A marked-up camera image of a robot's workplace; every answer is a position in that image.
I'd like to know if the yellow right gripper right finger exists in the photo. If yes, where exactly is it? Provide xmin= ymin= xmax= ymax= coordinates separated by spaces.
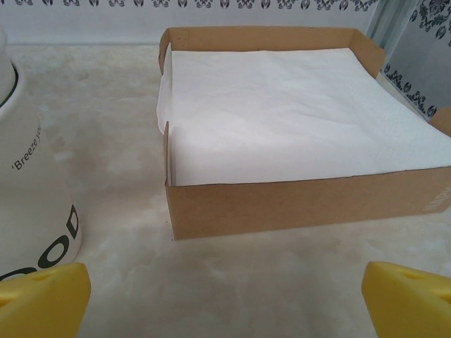
xmin=362 ymin=261 xmax=451 ymax=338

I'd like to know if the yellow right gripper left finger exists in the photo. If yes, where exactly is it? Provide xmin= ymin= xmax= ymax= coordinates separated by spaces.
xmin=0 ymin=262 xmax=92 ymax=338

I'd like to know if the white paper cup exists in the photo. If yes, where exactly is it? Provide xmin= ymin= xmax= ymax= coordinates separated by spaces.
xmin=0 ymin=63 xmax=83 ymax=282

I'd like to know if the brown cardboard tray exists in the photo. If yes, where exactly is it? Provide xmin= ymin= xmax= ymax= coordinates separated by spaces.
xmin=157 ymin=27 xmax=451 ymax=242

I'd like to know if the white paper napkin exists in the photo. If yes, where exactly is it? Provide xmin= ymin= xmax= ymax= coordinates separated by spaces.
xmin=156 ymin=49 xmax=451 ymax=187

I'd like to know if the aluminium frame post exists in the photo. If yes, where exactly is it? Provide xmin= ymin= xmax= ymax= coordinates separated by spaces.
xmin=366 ymin=0 xmax=422 ymax=77

